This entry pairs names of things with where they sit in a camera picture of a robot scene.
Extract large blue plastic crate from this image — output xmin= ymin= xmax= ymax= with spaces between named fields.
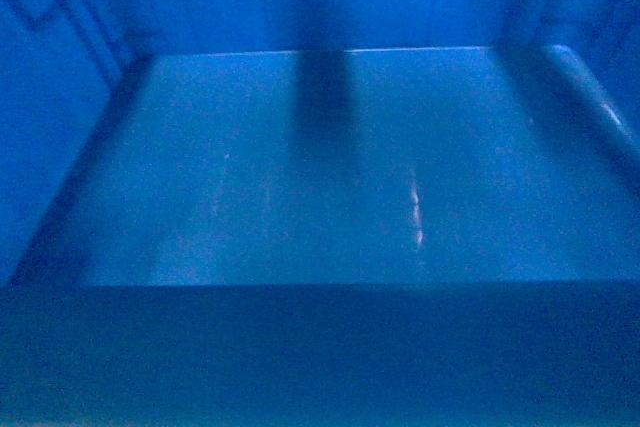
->
xmin=1 ymin=0 xmax=639 ymax=426

